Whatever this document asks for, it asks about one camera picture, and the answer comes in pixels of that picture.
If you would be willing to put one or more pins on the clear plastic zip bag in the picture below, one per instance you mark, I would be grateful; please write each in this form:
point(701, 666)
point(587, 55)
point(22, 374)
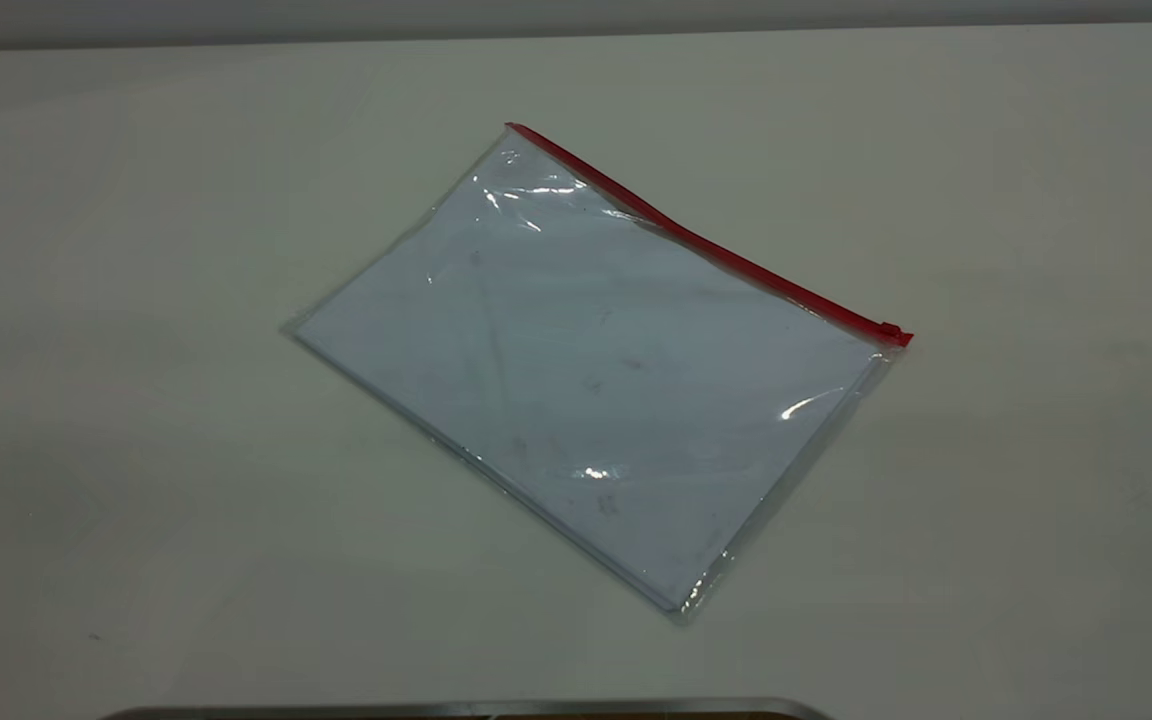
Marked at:
point(596, 380)

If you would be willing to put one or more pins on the red zipper slider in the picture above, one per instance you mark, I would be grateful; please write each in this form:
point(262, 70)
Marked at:
point(892, 332)

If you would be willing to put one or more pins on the grey metal frame edge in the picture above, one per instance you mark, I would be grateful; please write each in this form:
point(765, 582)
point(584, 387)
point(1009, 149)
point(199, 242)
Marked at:
point(466, 711)

